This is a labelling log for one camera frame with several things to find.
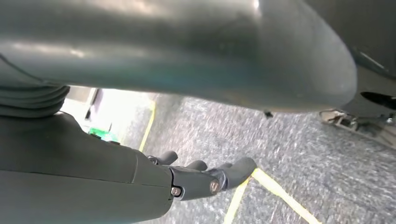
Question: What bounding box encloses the green plastic crate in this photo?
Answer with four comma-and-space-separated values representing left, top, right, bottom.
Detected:
89, 127, 119, 143

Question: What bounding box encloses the dark grey robot body shell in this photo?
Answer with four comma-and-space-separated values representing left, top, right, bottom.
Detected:
304, 0, 396, 119

